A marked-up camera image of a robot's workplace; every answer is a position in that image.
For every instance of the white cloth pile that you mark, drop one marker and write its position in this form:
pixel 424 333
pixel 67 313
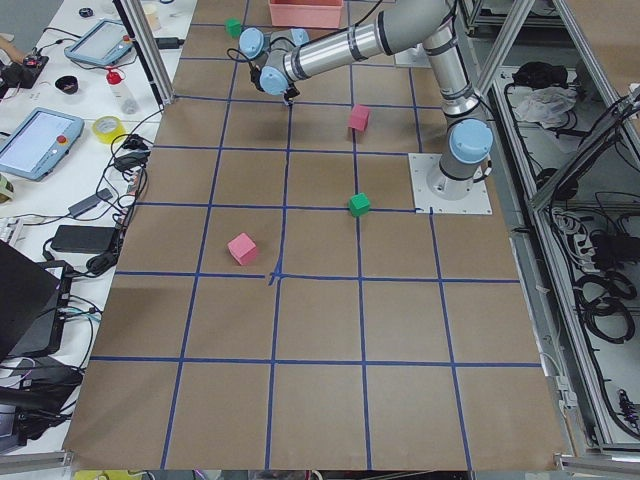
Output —
pixel 548 107

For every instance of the upper teach pendant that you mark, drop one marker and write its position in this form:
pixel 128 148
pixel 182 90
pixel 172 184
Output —
pixel 101 46

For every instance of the green cube near base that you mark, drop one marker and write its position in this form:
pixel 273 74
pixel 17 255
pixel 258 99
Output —
pixel 359 204

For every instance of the black laptop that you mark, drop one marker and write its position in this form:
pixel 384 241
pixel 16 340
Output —
pixel 33 296

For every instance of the aluminium frame post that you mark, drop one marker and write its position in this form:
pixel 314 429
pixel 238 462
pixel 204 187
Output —
pixel 132 15

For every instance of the lower teach pendant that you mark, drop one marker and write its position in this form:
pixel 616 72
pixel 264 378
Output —
pixel 39 143

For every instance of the yellow tape roll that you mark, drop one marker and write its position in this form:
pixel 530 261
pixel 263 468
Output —
pixel 108 129

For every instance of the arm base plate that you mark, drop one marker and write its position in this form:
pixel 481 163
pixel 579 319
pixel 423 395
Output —
pixel 413 57
pixel 435 193

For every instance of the teach pendant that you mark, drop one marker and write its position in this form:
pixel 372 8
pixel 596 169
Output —
pixel 101 46
pixel 39 143

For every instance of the black power adapter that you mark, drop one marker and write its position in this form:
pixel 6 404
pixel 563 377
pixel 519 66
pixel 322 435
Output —
pixel 83 239

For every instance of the black bowl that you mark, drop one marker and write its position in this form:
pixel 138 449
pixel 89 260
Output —
pixel 67 84

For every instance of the pink plastic bin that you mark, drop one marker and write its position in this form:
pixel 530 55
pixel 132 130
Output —
pixel 308 13

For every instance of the red cap squeeze bottle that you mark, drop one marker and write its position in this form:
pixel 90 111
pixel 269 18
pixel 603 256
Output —
pixel 121 91

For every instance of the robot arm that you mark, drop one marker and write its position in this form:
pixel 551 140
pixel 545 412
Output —
pixel 407 32

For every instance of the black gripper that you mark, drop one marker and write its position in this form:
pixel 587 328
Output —
pixel 289 94

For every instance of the pink cube far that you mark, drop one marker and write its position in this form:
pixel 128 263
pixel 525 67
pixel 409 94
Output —
pixel 243 249

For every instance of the pink cube near base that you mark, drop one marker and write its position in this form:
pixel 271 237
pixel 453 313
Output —
pixel 359 118

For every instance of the green cube by bin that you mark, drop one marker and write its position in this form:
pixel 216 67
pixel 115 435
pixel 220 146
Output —
pixel 233 27

